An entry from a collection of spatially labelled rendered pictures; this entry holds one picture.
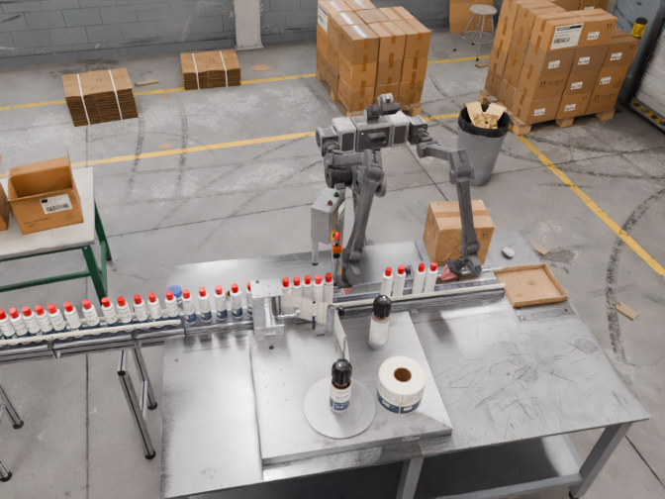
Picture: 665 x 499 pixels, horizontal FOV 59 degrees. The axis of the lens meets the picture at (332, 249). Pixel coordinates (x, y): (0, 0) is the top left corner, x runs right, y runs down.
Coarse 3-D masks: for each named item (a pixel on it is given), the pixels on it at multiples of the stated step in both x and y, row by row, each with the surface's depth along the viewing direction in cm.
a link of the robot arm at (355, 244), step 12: (360, 168) 258; (360, 180) 257; (372, 180) 264; (372, 192) 260; (360, 204) 262; (360, 216) 261; (360, 228) 263; (348, 240) 267; (360, 240) 264; (360, 252) 266
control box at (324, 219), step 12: (324, 192) 266; (324, 204) 259; (336, 204) 261; (312, 216) 261; (324, 216) 258; (336, 216) 264; (312, 228) 265; (324, 228) 262; (336, 228) 270; (324, 240) 267
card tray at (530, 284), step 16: (496, 272) 323; (512, 272) 324; (528, 272) 325; (544, 272) 325; (512, 288) 315; (528, 288) 315; (544, 288) 316; (560, 288) 312; (512, 304) 306; (528, 304) 306
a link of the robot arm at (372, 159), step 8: (360, 152) 266; (368, 152) 258; (376, 152) 261; (328, 160) 290; (336, 160) 285; (344, 160) 279; (352, 160) 272; (360, 160) 265; (368, 160) 257; (376, 160) 259; (328, 168) 292; (344, 168) 293; (368, 168) 256; (376, 168) 258; (368, 176) 257; (376, 176) 259
